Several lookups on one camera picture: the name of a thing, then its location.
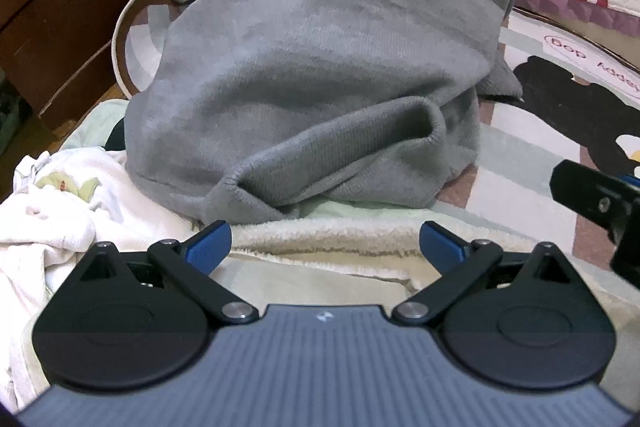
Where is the checkered dog-print rug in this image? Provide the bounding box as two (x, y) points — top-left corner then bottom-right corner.
(112, 0), (640, 343)

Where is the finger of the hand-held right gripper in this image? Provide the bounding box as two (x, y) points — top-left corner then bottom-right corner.
(550, 159), (640, 293)

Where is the white garment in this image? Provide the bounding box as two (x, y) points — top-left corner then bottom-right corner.
(0, 147), (201, 413)

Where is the grey knit sweater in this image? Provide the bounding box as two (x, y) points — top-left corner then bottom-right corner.
(124, 0), (523, 225)

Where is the cream fleece garment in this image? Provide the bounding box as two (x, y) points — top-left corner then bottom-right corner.
(210, 197), (436, 308)

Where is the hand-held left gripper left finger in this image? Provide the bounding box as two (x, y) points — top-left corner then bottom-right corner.
(75, 221), (261, 325)

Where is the pale green cloth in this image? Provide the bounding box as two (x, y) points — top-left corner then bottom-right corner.
(62, 99), (132, 154)

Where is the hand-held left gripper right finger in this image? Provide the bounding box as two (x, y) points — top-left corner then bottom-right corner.
(390, 221), (573, 327)

